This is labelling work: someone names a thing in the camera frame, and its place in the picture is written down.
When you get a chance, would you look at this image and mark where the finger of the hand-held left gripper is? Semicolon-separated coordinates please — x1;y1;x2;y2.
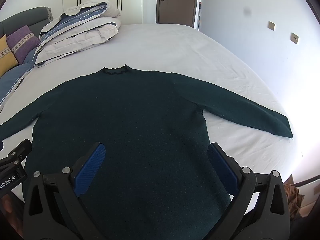
0;139;32;170

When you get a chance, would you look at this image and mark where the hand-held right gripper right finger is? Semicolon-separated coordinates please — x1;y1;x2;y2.
208;142;292;240

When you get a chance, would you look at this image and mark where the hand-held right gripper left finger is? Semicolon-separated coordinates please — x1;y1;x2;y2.
22;142;107;240

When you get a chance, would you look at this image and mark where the dark green towel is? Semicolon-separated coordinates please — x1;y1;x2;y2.
0;64;293;240

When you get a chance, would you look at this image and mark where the blue quilt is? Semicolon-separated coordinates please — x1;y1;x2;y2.
0;47;38;110

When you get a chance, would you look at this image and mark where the brown crumpled cloth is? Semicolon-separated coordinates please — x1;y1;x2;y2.
284;184;304;218

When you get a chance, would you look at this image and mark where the yellow patterned pillow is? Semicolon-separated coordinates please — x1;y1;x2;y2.
0;34;19;78

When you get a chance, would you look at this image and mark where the purple patterned pillow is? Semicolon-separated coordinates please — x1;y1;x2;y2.
5;25;40;64

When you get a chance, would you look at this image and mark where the folded beige and blue duvet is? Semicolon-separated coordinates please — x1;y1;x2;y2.
34;0;122;68

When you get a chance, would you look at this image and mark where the bed with white sheet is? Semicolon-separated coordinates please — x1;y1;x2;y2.
0;24;304;240

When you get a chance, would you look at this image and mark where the grey padded headboard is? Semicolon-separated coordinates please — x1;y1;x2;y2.
0;6;53;38

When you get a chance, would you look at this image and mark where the brown door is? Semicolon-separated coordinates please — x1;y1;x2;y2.
158;0;199;27

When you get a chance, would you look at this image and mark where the white wardrobe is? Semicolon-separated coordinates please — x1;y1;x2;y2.
59;0;159;24

